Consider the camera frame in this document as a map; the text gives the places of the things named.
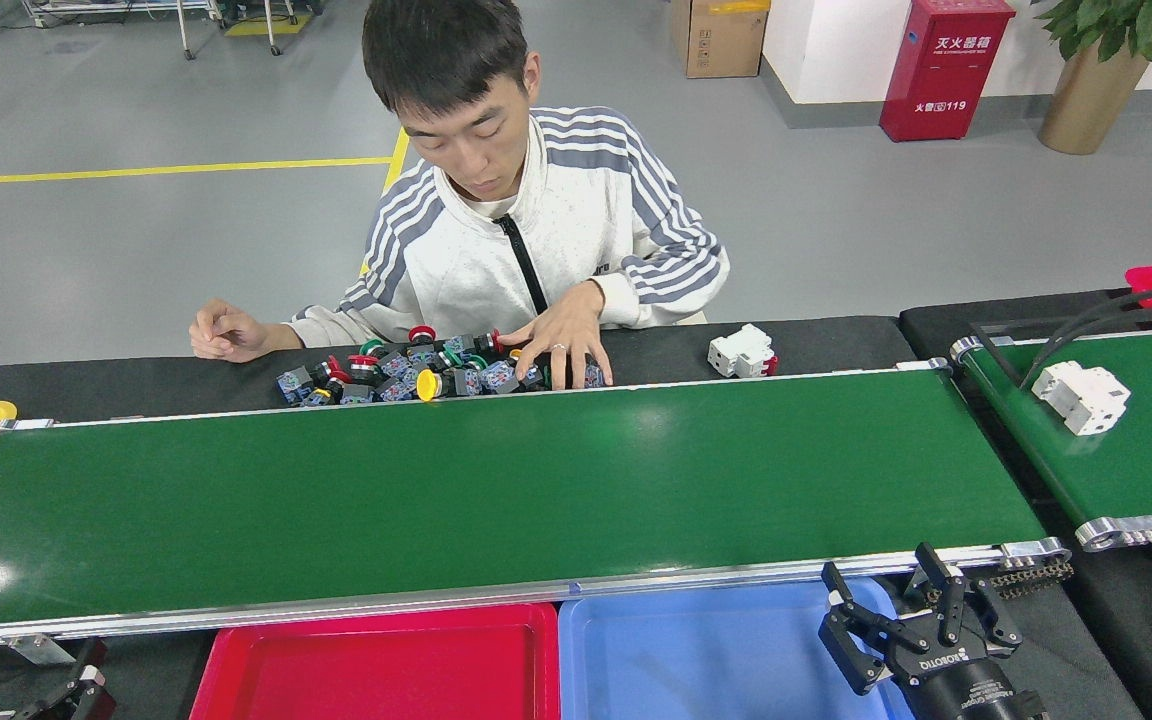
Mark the white stand on wheels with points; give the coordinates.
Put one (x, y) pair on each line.
(187, 40)

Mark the red plastic tray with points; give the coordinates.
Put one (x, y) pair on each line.
(386, 670)

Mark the blue plastic tray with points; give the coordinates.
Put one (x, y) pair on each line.
(686, 660)

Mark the person's left hand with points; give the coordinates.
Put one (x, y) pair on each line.
(576, 330)

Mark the white circuit breaker red switch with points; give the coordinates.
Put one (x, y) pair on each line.
(736, 350)

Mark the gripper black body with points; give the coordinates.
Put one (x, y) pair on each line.
(966, 690)

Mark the long green conveyor belt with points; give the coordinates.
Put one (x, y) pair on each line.
(436, 500)

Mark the person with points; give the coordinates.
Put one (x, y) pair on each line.
(556, 230)

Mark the red fire extinguisher box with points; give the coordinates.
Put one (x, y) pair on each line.
(946, 70)

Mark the person's right hand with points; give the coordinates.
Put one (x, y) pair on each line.
(236, 332)

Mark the potted plant gold pot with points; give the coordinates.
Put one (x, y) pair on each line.
(1091, 100)

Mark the brown cardboard box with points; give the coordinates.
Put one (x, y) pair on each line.
(721, 40)

